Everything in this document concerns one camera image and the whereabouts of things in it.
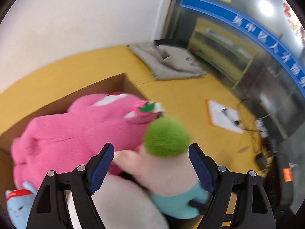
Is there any white fluffy plush toy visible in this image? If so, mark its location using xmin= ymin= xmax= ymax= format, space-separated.
xmin=66 ymin=174 xmax=170 ymax=229

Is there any yellow shelf behind glass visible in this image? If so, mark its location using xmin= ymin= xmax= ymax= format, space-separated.
xmin=188 ymin=18 xmax=258 ymax=89

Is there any red new year sticker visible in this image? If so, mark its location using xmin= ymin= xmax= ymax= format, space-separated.
xmin=283 ymin=0 xmax=304 ymax=47

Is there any pink plush bear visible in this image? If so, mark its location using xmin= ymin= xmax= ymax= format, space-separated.
xmin=11 ymin=93 xmax=164 ymax=189

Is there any light blue plush bear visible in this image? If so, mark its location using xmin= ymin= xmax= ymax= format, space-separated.
xmin=5 ymin=181 xmax=37 ymax=229

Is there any black cable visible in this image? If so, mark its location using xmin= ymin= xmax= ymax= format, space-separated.
xmin=222 ymin=98 xmax=275 ymax=153

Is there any brown cardboard box tray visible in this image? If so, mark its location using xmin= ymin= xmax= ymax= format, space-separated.
xmin=1 ymin=73 xmax=146 ymax=210

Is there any green haired plush doll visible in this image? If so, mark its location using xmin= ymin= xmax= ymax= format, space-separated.
xmin=113 ymin=117 xmax=210 ymax=219

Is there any white paper sheet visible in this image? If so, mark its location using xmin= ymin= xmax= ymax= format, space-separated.
xmin=207 ymin=100 xmax=244 ymax=134

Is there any grey folded cloth bag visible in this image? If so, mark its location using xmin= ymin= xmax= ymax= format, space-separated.
xmin=128 ymin=42 xmax=207 ymax=81

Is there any blue banner strip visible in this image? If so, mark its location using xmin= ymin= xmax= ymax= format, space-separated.
xmin=180 ymin=0 xmax=304 ymax=94

